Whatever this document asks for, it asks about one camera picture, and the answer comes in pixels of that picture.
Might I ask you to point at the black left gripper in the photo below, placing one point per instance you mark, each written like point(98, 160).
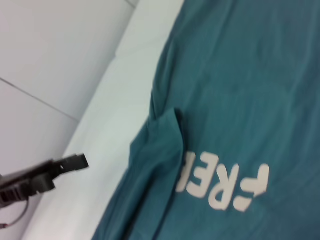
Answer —
point(17, 183)

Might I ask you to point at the teal T-shirt with FREE print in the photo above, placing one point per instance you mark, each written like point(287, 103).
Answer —
point(225, 100)

